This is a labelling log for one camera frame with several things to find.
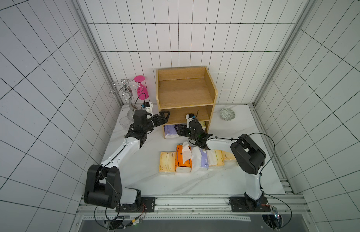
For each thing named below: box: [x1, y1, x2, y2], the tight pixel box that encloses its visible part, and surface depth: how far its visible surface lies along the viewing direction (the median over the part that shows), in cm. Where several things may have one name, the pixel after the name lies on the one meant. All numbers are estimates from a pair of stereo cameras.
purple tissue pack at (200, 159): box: [191, 145, 210, 173], surface depth 84 cm
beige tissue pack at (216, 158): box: [206, 149, 225, 167], surface depth 85 cm
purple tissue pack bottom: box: [163, 124, 180, 139], surface depth 97 cm
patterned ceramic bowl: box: [219, 107, 236, 122], surface depth 112 cm
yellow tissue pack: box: [159, 151, 176, 175], surface depth 85 cm
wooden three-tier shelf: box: [155, 65, 218, 139], surface depth 87 cm
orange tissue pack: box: [175, 141, 193, 174], surface depth 84 cm
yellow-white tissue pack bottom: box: [198, 120, 207, 131], surface depth 100 cm
